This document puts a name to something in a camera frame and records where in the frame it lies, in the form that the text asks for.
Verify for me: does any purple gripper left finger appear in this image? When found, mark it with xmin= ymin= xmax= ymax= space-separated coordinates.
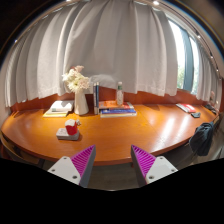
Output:
xmin=48 ymin=145 xmax=96 ymax=188

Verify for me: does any dark jacket on chair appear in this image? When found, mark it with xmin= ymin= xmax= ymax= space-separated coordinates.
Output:
xmin=189 ymin=122 xmax=214 ymax=156

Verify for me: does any open white book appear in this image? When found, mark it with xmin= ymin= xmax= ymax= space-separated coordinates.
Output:
xmin=43 ymin=100 xmax=74 ymax=117

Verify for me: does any window with green view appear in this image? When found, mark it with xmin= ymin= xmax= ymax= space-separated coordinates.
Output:
xmin=169 ymin=20 xmax=199 ymax=94

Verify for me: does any small dark object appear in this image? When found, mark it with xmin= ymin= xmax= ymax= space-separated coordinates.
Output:
xmin=191 ymin=112 xmax=201 ymax=118

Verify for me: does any orange book on stack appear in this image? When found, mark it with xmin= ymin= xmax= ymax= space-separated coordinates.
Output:
xmin=99 ymin=100 xmax=134 ymax=109

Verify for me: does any white ceramic vase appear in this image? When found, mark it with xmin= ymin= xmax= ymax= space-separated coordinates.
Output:
xmin=74 ymin=90 xmax=89 ymax=115

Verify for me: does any blue book under stack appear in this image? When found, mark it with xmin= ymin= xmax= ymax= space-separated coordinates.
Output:
xmin=100 ymin=109 xmax=137 ymax=118

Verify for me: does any clear plastic water bottle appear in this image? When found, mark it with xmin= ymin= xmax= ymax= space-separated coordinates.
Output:
xmin=116 ymin=82 xmax=124 ymax=106

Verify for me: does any pale pink flower bouquet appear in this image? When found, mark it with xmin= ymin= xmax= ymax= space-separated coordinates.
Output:
xmin=62 ymin=65 xmax=90 ymax=93

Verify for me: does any red book on right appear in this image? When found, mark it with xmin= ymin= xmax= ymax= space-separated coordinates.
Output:
xmin=176 ymin=103 xmax=196 ymax=113

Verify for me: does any white curtain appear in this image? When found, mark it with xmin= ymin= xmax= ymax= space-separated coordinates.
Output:
xmin=5 ymin=0 xmax=178 ymax=107
xmin=196 ymin=48 xmax=222 ymax=110

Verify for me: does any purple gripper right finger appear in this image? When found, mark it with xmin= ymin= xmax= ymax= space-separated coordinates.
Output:
xmin=131 ymin=145 xmax=177 ymax=185

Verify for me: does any upright blue book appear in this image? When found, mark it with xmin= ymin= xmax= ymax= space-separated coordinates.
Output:
xmin=93 ymin=82 xmax=99 ymax=114

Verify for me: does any right side white curtain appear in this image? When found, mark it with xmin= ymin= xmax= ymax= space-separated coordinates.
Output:
xmin=196 ymin=48 xmax=222 ymax=110

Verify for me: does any white power strip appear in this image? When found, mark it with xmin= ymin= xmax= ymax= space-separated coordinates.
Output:
xmin=56 ymin=128 xmax=79 ymax=141

